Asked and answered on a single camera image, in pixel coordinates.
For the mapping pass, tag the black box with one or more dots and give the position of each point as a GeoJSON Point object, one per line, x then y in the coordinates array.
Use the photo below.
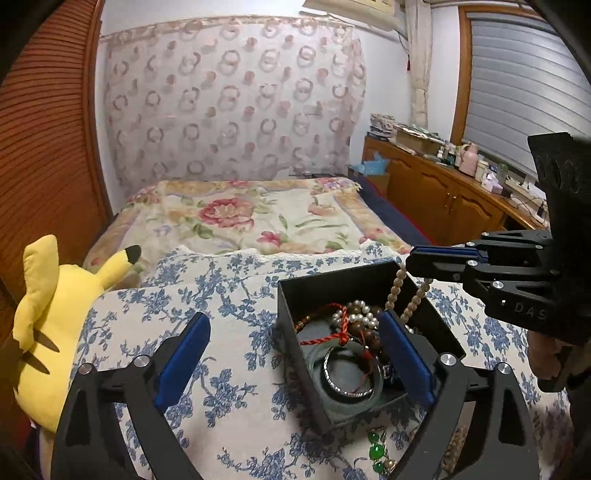
{"type": "Point", "coordinates": [300, 350]}

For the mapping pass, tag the cream tied-back curtain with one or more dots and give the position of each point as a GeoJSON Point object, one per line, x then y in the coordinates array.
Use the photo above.
{"type": "Point", "coordinates": [418, 69]}

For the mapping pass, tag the cream air conditioner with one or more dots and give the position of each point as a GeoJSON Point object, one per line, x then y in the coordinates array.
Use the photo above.
{"type": "Point", "coordinates": [351, 9]}

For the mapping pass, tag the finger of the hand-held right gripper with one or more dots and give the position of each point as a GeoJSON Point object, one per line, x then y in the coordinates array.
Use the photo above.
{"type": "Point", "coordinates": [438, 268]}
{"type": "Point", "coordinates": [445, 249]}

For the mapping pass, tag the floral quilt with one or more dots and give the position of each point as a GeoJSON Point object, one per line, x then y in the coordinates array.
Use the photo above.
{"type": "Point", "coordinates": [231, 217]}

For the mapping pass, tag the wooden slatted wardrobe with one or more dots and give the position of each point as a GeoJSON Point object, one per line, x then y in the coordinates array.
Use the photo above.
{"type": "Point", "coordinates": [46, 138]}

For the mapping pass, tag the dark blue bedsheet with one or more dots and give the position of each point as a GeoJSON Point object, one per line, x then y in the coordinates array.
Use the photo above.
{"type": "Point", "coordinates": [397, 217]}

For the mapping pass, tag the pink thermos jug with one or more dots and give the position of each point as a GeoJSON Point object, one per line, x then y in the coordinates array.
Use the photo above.
{"type": "Point", "coordinates": [466, 159]}

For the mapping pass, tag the green bottle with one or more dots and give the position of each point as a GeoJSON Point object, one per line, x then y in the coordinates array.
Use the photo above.
{"type": "Point", "coordinates": [502, 173]}

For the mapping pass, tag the blue floral tablecloth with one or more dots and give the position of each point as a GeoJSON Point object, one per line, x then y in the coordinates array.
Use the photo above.
{"type": "Point", "coordinates": [240, 332]}

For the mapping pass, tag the person's right hand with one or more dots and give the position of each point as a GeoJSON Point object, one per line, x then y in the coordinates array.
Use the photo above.
{"type": "Point", "coordinates": [542, 353]}

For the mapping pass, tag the teal plastic bag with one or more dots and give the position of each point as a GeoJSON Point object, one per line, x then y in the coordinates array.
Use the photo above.
{"type": "Point", "coordinates": [369, 165]}

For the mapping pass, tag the grey window blind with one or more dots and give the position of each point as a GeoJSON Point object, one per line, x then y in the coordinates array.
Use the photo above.
{"type": "Point", "coordinates": [508, 92]}

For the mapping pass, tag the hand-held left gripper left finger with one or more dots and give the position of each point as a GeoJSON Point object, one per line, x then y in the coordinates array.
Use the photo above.
{"type": "Point", "coordinates": [184, 364]}

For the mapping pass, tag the wooden window frame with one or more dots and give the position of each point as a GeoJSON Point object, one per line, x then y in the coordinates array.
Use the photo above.
{"type": "Point", "coordinates": [463, 69]}

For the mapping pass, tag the pink tissue box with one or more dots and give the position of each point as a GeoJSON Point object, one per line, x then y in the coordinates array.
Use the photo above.
{"type": "Point", "coordinates": [491, 185]}

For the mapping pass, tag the silver bangle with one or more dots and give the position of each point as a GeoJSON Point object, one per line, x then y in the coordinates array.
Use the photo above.
{"type": "Point", "coordinates": [351, 393]}

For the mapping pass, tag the patterned cloth pile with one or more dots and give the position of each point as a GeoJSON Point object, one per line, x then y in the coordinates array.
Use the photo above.
{"type": "Point", "coordinates": [401, 123]}

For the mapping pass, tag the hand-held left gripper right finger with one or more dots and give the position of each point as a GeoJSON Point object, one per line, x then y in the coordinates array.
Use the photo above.
{"type": "Point", "coordinates": [406, 364]}

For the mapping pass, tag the cardboard box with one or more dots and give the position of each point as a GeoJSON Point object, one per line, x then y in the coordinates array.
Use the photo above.
{"type": "Point", "coordinates": [418, 143]}

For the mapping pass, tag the yellow plush toy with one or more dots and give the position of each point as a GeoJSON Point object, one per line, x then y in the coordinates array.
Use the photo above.
{"type": "Point", "coordinates": [51, 323]}

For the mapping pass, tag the wooden cabinet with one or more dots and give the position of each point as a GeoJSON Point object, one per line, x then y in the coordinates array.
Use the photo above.
{"type": "Point", "coordinates": [438, 194]}

